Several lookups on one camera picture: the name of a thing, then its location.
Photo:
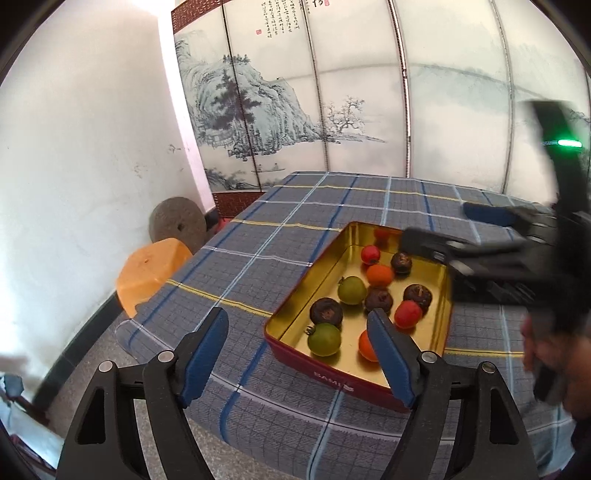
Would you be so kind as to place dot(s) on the dark brown fruit far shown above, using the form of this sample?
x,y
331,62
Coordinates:
x,y
378,298

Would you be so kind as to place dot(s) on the dark brown fruit upper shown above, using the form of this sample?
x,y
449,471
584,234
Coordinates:
x,y
420,294

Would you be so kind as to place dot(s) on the round grey millstone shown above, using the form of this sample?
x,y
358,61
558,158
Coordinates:
x,y
179,218

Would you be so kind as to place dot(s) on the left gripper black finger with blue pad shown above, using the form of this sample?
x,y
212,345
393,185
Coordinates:
x,y
103,440
491,441

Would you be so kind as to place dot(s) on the small green tomato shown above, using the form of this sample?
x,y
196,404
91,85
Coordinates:
x,y
352,291

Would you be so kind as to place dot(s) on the dark brown fruit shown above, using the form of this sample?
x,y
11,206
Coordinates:
x,y
326,310
420,294
378,298
401,263

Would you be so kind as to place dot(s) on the person's right hand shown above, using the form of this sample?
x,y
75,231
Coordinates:
x,y
567,355

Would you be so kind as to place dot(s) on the large green tomato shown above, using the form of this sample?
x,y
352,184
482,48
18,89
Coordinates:
x,y
324,339

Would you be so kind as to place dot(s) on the orange plastic stool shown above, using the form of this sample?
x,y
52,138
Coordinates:
x,y
146,270

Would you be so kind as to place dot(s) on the small red tomato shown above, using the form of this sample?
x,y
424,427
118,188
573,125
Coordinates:
x,y
408,314

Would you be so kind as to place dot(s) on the dark brown fruit front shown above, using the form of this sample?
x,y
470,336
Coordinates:
x,y
401,263

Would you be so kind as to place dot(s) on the dark brown fruit middle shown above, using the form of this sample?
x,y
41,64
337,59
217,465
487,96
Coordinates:
x,y
326,310

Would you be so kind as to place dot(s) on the large orange fruit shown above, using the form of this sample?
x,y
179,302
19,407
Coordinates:
x,y
366,349

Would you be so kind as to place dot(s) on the painted folding screen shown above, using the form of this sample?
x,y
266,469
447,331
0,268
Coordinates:
x,y
429,90

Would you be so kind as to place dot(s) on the red gold tin box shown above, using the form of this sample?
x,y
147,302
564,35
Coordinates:
x,y
355,271

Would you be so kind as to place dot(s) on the small orange fruit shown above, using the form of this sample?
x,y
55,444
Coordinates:
x,y
379,275

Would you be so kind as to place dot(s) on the blue plaid tablecloth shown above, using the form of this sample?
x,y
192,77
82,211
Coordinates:
x,y
252,402

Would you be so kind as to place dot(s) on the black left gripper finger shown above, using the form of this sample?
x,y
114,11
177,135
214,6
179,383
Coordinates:
x,y
511,272
511,216

